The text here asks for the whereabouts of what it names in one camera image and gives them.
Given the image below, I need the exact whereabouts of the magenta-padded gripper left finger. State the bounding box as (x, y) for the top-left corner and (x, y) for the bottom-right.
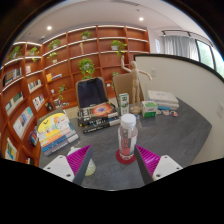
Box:
(42, 144), (94, 186)

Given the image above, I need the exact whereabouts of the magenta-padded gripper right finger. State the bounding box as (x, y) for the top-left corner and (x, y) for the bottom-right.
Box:
(133, 144), (183, 186)

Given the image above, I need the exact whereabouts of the clear plastic water bottle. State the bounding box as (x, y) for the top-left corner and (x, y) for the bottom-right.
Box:
(117, 113), (139, 162)

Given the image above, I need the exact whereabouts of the stack of colourful books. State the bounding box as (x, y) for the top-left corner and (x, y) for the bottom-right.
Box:
(35, 111), (80, 157)

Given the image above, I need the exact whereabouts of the flat round red coaster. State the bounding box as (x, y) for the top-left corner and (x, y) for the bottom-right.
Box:
(115, 148), (137, 165)

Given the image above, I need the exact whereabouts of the stack of dark books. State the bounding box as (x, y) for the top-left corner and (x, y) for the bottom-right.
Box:
(77, 101), (121, 134)

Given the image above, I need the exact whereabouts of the stack of white books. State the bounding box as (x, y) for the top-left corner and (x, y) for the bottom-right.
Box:
(147, 89), (180, 112)

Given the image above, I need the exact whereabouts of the green and white carton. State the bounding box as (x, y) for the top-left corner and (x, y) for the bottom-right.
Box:
(118, 92), (130, 116)

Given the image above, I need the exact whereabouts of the dark blue chair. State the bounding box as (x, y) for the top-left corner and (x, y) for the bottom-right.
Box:
(75, 76), (109, 109)

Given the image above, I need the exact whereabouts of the wooden shelf unit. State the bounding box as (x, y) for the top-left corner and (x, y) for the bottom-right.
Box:
(0, 24), (151, 166)

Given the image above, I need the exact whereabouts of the grey window curtain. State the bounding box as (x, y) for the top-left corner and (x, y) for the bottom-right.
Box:
(163, 34), (201, 63)

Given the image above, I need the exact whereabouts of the black track light rail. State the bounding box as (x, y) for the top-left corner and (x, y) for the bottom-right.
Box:
(161, 29), (214, 46)

